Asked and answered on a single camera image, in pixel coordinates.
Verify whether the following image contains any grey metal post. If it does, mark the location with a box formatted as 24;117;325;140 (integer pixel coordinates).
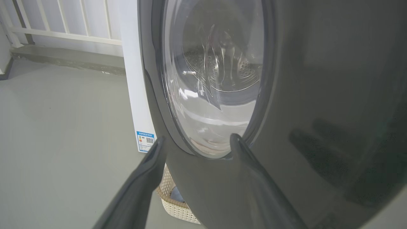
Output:
12;0;35;45

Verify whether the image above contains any white front-load washing machine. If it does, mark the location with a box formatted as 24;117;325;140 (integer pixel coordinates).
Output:
119;0;159;154

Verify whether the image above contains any blue cartoon print clothing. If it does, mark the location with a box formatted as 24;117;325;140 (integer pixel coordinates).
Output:
170;187;186;203

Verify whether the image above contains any blue energy label sticker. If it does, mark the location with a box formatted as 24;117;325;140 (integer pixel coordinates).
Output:
136;131;156;153

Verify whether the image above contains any steel washing machine drum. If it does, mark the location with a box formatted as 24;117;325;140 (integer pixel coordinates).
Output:
183;19;263;96

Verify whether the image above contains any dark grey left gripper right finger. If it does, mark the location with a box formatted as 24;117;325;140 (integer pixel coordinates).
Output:
230;133;308;229

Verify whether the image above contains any white metal railing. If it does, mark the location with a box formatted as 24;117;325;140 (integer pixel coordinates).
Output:
0;0;123;48

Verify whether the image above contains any cream perforated laundry basket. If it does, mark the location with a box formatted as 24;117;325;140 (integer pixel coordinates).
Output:
155;165;201;225

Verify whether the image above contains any black round glass washer door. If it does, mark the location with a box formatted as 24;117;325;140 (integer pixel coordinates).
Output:
138;0;407;229

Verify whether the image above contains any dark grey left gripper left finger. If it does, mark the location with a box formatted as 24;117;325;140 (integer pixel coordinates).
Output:
92;137;168;229

